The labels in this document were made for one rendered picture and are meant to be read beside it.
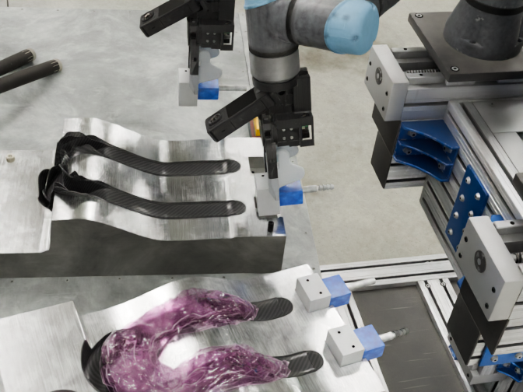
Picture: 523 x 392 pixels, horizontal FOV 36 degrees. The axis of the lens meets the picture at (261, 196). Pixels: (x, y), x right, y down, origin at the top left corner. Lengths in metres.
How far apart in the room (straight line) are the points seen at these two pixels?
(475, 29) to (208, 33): 0.49
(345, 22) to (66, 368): 0.59
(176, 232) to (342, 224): 1.39
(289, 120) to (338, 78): 2.11
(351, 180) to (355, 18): 1.77
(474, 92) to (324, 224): 1.14
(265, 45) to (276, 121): 0.13
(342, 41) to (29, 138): 0.77
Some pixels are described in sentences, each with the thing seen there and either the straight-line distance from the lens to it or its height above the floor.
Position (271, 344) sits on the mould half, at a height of 0.86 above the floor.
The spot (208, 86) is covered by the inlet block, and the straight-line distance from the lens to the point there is 1.52.
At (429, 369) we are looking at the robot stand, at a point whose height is 0.21.
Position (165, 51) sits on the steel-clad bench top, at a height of 0.80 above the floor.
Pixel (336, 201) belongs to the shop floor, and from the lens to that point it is 2.72.
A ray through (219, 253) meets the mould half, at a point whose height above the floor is 0.85.
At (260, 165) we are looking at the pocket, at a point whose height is 0.87.
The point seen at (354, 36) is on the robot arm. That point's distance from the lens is 1.08.
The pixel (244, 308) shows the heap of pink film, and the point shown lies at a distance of 1.20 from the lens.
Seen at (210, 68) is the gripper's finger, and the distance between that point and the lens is 1.47.
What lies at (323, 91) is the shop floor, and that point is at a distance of 3.23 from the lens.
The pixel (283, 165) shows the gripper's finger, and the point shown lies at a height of 1.00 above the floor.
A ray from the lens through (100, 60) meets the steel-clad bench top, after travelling 1.86.
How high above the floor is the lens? 1.81
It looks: 42 degrees down
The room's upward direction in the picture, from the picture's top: 7 degrees clockwise
